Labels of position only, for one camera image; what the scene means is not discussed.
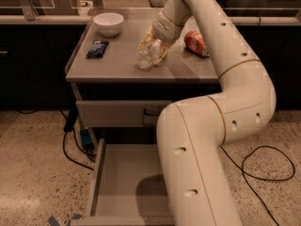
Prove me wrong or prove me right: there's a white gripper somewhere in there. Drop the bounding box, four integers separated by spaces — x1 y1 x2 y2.
137 10 183 65

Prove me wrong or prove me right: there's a clear plastic water bottle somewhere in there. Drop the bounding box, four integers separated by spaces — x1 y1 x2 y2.
135 40 162 72

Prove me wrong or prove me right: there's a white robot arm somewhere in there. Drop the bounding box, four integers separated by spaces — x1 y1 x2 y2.
137 0 276 226

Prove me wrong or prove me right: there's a grey drawer cabinet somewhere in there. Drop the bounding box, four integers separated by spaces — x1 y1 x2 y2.
67 8 221 145

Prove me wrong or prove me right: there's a closed upper grey drawer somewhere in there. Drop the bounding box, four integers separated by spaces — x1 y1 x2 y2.
76 100 171 127

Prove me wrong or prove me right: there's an open lower grey drawer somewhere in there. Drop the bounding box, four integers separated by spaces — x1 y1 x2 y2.
71 140 174 226

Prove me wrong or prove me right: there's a red soda can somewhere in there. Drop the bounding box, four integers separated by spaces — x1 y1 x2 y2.
184 31 209 57

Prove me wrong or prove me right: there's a white ceramic bowl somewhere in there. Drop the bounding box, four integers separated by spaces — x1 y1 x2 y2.
93 12 124 37

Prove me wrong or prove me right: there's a dark blue snack packet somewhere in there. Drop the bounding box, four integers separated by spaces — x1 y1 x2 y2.
87 40 109 58

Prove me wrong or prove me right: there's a black power plug block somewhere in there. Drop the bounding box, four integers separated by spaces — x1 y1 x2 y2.
64 106 78 133

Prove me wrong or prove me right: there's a blue power adapter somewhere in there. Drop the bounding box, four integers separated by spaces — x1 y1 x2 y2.
80 129 93 149

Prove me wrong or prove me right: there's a blue floor tape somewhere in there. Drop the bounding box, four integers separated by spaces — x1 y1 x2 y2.
47 214 82 226

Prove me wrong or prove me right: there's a black drawer handle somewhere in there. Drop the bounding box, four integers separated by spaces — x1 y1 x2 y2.
143 108 160 117

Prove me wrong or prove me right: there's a grey metal frame post left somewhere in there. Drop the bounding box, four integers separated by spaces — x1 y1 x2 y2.
19 0 37 21

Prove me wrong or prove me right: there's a black floor cable left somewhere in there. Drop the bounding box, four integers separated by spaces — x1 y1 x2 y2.
59 109 97 171

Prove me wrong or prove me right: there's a black floor cable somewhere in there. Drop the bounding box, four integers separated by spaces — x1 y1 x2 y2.
59 109 97 171
219 144 296 226

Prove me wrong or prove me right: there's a black floor cable right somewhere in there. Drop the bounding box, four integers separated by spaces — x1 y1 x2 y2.
219 144 296 226

